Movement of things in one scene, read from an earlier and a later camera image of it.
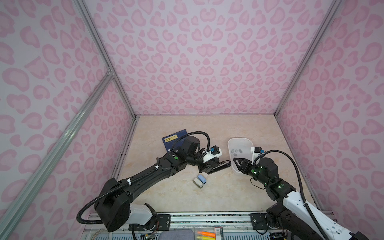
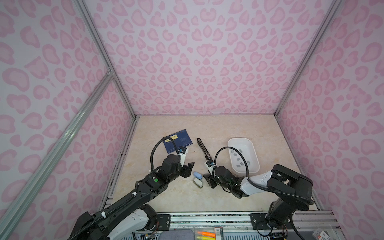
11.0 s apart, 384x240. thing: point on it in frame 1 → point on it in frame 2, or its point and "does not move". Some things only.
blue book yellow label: (169, 140) does not move
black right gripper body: (253, 171) → (213, 182)
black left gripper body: (204, 165) → (185, 171)
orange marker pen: (206, 233) does not move
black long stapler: (223, 165) → (207, 155)
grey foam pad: (177, 234) does not move
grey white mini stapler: (197, 182) does not move
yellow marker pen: (205, 238) does not move
